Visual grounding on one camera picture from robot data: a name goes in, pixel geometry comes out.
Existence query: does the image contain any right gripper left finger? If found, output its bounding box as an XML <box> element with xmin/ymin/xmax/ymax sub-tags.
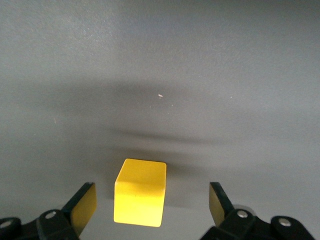
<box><xmin>0</xmin><ymin>182</ymin><xmax>98</xmax><ymax>240</ymax></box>

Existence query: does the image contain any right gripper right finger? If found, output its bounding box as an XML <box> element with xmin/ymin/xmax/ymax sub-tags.
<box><xmin>199</xmin><ymin>181</ymin><xmax>315</xmax><ymax>240</ymax></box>

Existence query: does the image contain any yellow cube block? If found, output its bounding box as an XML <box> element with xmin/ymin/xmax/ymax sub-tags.
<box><xmin>113</xmin><ymin>158</ymin><xmax>167</xmax><ymax>228</ymax></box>

